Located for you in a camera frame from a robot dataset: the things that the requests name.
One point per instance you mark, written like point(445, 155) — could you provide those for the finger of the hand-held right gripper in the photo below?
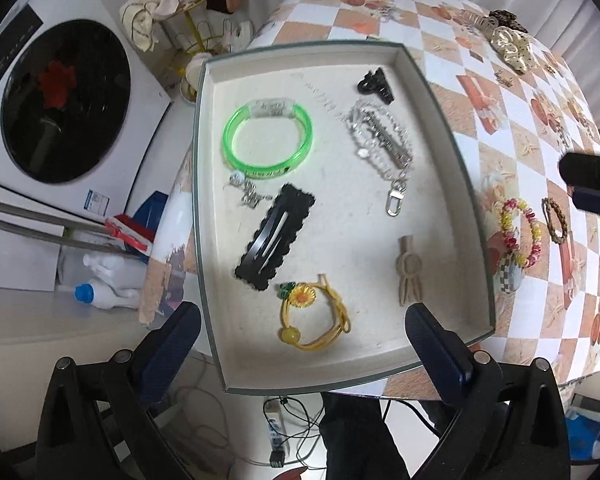
point(597, 201)
point(592, 169)

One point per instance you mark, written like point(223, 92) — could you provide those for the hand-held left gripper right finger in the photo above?
point(437, 355)

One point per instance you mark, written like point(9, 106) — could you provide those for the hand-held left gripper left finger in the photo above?
point(172, 345)

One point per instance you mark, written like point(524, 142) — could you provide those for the grey shallow tray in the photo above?
point(340, 240)

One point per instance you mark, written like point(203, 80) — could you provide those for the black scalloped snap clip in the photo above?
point(290, 210)

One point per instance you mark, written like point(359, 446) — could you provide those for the silver rhinestone hair clip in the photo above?
point(387, 140)

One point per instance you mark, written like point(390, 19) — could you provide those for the white bottle blue cap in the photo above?
point(115, 297)

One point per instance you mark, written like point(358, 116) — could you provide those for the white plastic jug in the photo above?
point(105, 265)

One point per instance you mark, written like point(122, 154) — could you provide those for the person's dark trousers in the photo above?
point(355, 435)

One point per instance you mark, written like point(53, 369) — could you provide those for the grey poles red ends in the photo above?
point(130, 235)

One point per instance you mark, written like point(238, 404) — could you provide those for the small silver hair clip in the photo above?
point(505, 78)
point(386, 13)

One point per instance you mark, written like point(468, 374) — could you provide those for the white power strip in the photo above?
point(275, 425)

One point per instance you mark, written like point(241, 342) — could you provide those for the blue plastic item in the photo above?
point(152, 207)

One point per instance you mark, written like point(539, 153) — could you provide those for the cream polka dot scrunchie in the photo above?
point(512, 50)

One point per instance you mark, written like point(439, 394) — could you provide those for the silver charm hair clip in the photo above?
point(250, 195)

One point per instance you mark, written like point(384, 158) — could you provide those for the blue plastic bag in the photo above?
point(587, 435)

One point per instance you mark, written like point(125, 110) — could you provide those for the brown lace scrunchie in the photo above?
point(505, 16)

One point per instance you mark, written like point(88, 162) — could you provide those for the checkered printed tablecloth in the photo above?
point(445, 65)

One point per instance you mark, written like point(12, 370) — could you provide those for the tan claw clip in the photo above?
point(475, 20)

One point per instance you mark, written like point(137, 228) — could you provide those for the black claw clip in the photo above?
point(372, 84)

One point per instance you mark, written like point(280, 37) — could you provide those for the white washing machine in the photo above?
point(55, 125)

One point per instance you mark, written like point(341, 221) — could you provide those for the white gloves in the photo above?
point(237, 35)

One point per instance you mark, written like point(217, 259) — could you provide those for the cream cloth bag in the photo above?
point(140, 20)

